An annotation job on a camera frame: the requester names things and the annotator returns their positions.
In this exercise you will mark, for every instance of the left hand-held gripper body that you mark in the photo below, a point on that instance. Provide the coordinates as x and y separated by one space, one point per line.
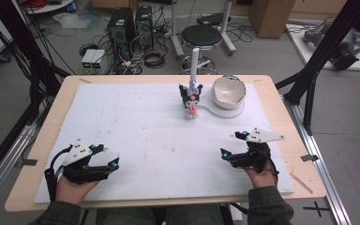
82 175

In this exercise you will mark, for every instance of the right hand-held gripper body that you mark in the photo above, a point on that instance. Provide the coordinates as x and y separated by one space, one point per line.
253 156

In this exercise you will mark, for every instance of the white stand with pole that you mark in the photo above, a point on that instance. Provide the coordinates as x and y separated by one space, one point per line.
222 111

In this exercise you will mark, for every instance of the black and pink plush doll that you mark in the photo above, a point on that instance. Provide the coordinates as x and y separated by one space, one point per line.
191 100

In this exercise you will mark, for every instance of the person's left hand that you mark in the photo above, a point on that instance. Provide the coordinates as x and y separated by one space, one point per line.
72 192

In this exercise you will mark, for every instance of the person's right hand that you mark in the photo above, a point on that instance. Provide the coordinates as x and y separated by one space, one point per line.
262 178

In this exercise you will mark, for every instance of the white eggshell-shaped bowl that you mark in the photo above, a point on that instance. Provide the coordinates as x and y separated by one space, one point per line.
228 92

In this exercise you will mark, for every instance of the black tape strip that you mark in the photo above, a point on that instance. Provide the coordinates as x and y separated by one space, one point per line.
29 162
309 157

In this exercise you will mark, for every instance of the person's legs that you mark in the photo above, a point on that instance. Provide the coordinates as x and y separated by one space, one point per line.
131 217

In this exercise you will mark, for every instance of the long thin wooden stick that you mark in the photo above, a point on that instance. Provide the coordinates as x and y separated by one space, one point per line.
301 183

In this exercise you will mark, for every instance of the white foam board mat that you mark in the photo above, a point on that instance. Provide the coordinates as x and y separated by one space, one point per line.
168 150

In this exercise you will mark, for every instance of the black tape cross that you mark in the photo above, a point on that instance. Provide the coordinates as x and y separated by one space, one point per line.
317 208

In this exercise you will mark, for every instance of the white power supply unit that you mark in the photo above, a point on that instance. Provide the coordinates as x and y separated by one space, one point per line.
87 59
98 60

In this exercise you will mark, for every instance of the black round stool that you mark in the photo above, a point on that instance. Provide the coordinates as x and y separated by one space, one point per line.
201 37

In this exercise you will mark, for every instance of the white platform board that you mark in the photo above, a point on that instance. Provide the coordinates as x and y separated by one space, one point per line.
312 54

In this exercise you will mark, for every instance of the black flat pad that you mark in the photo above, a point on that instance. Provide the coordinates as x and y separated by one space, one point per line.
212 19

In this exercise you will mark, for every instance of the large black computer tower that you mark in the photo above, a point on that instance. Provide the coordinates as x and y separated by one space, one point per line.
120 31

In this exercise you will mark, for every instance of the white metal floor stand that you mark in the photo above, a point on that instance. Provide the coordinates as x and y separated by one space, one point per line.
175 34

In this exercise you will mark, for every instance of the brown cardboard box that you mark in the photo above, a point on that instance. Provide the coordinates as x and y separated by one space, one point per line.
270 17

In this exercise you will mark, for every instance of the clear plastic sheet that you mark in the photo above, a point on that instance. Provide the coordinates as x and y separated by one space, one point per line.
75 21

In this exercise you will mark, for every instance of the small black computer tower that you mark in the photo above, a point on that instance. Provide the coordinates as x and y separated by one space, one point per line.
144 26

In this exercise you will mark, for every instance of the grey robot device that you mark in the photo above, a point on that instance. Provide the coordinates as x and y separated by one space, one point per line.
345 51

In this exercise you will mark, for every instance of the round white table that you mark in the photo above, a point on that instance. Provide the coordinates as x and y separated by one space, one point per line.
50 7

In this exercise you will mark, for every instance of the silver aluminium rail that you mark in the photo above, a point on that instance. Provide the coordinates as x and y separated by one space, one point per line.
9 159
325 175

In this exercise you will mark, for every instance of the black metal frame with brace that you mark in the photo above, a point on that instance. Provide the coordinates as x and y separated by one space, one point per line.
322 53

